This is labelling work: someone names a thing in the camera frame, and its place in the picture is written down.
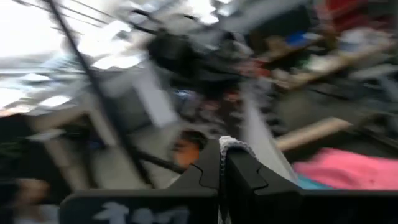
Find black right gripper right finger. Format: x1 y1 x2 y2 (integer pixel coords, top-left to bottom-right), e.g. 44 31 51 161
224 147 398 224

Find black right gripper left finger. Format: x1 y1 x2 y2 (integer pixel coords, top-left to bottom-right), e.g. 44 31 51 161
58 139 221 224

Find pink microfiber towel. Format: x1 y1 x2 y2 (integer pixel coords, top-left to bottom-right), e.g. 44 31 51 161
292 147 398 190

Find blue microfiber towel white tag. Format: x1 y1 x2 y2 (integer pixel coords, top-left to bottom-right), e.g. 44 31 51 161
297 174 333 190

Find light wooden table side board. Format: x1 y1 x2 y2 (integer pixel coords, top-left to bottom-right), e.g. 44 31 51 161
275 117 352 152

